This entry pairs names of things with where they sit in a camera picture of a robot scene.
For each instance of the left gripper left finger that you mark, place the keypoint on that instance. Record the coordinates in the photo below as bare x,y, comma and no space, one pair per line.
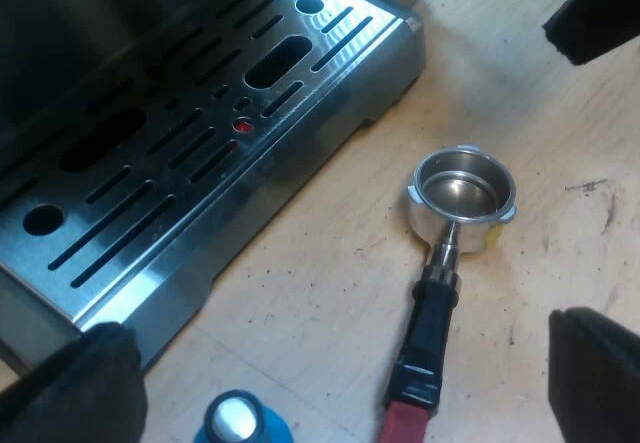
75,393

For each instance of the bright blue tamper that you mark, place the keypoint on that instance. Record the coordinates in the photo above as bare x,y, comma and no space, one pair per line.
235,415

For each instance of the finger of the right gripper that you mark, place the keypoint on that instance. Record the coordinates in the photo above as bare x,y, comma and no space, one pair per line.
600,18

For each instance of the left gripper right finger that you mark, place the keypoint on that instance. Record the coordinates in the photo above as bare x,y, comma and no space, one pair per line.
600,378

